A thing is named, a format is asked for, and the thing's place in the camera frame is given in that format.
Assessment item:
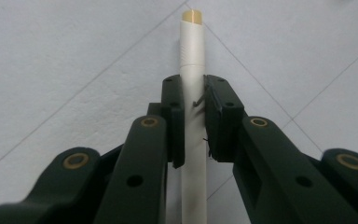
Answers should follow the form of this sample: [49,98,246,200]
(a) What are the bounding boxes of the white pen with beige tip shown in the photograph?
[179,8,209,224]

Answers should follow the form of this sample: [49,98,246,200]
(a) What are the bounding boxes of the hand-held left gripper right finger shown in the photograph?
[203,74,247,163]

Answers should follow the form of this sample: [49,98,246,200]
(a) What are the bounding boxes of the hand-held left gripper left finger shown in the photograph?
[147,74,186,169]

